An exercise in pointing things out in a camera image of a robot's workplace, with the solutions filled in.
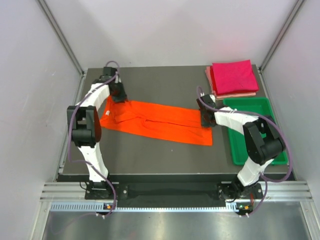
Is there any aluminium frame post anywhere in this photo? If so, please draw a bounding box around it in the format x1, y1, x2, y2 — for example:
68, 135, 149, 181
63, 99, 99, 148
36, 0, 85, 75
258, 0, 306, 73

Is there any right aluminium frame post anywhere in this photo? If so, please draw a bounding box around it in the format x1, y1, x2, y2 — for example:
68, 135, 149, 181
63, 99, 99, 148
258, 0, 306, 73

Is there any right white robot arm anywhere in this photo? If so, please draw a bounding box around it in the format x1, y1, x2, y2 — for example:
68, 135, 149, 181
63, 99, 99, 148
196, 92, 286, 199

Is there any left aluminium frame post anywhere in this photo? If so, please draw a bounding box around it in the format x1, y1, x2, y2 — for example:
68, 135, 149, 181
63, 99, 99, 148
36, 0, 85, 75

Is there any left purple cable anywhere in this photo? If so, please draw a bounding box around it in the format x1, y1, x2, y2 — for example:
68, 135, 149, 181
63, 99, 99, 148
67, 60, 121, 216

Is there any grey slotted cable duct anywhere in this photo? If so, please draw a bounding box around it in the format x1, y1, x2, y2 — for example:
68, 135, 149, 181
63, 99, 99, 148
50, 201, 250, 213

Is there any pink folded t shirt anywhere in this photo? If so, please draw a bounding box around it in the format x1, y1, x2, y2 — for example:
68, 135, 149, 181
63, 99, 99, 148
204, 66, 256, 100

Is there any purple cable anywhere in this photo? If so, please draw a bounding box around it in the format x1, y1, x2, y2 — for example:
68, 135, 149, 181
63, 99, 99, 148
196, 85, 294, 216
67, 60, 121, 216

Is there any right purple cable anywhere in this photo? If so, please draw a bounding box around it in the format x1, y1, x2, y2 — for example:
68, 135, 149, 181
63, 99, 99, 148
196, 85, 294, 216

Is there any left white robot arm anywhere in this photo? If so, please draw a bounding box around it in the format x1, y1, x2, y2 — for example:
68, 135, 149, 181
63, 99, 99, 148
66, 66, 127, 200

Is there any green plastic tray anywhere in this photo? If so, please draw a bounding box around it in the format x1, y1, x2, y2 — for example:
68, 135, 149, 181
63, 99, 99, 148
222, 97, 276, 166

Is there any red folded t shirt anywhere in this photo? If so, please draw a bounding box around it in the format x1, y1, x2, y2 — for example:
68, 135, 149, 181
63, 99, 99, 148
210, 66, 218, 95

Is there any orange t shirt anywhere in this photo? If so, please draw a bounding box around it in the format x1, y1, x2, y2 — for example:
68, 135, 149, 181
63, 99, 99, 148
100, 97, 213, 146

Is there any magenta folded t shirt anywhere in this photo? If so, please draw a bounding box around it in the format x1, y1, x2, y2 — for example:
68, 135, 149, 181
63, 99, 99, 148
211, 59, 259, 95

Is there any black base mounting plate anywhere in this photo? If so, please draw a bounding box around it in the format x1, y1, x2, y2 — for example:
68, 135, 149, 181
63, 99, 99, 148
90, 173, 263, 208

